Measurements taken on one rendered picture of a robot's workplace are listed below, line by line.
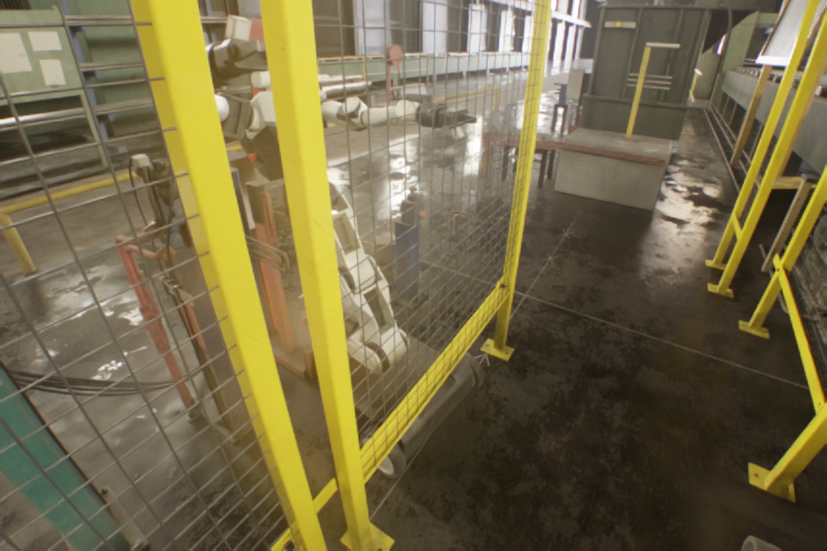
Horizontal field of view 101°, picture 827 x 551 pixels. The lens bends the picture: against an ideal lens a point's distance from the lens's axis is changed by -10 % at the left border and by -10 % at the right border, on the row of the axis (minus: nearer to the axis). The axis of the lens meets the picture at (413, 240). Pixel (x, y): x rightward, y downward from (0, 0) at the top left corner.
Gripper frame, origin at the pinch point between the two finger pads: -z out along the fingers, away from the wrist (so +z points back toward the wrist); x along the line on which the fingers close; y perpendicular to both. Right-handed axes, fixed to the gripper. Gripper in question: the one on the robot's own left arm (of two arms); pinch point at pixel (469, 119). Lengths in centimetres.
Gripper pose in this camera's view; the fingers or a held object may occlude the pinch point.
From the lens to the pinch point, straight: 134.0
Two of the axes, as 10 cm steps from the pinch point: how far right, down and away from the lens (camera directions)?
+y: 0.0, 8.8, 4.7
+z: -8.3, -2.6, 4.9
